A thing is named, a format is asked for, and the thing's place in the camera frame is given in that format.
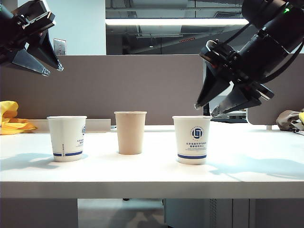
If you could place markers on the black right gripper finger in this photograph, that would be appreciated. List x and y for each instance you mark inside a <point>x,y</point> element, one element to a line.
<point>240,99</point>
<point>213,88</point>

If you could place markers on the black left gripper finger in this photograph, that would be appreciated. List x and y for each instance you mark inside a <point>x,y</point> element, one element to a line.
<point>47,52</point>
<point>31,61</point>

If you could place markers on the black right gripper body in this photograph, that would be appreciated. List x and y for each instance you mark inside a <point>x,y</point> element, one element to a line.
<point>225,61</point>

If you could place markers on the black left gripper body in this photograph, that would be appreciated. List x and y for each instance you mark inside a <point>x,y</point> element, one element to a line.
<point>26,31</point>

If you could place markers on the white paper cup blue logo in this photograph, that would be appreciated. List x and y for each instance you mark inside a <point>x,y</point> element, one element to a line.
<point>192,142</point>
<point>64,137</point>

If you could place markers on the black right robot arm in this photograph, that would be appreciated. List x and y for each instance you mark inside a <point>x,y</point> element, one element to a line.
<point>273,35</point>

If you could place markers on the black desk mat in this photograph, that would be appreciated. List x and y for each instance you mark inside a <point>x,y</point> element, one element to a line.
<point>228,120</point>

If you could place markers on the black office chair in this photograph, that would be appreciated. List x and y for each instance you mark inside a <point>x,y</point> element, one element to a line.
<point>206,114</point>

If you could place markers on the red LED ceiling sign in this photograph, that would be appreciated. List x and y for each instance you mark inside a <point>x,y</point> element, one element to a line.
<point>187,40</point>

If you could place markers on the brown desk partition panel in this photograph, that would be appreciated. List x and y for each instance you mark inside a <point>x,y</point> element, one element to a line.
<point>285,95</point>
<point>118,83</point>

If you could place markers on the white ceiling air vent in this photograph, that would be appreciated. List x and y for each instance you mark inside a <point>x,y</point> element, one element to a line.
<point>228,15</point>

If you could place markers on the brown crumpled cloth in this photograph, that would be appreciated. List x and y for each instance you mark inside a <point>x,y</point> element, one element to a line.
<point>285,118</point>

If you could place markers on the yellow cloth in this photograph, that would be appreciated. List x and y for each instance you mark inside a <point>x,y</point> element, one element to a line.
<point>12,123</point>

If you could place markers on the yellow sponge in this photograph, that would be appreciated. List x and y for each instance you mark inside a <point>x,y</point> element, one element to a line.
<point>302,117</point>

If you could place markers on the brown paper cup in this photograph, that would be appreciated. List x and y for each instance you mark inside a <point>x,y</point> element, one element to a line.
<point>130,133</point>

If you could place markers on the grey under-desk cabinet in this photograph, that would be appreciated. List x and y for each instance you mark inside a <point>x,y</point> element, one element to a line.
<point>202,213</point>

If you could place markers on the grey desk side panel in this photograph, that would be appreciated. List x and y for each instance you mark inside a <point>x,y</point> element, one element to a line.
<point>278,213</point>
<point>35,213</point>

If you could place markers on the metal wall switch plate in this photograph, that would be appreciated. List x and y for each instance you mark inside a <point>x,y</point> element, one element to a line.
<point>59,47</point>

